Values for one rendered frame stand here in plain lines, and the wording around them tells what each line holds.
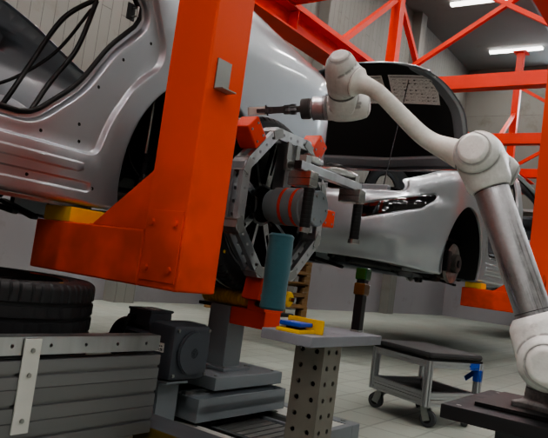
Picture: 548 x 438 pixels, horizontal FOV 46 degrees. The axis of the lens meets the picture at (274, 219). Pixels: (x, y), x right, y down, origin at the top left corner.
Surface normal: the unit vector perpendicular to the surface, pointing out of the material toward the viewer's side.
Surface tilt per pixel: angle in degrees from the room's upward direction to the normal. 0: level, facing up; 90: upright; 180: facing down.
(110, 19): 90
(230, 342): 90
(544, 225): 90
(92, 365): 90
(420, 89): 143
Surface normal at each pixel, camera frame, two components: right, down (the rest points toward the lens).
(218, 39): 0.81, 0.07
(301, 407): -0.58, -0.14
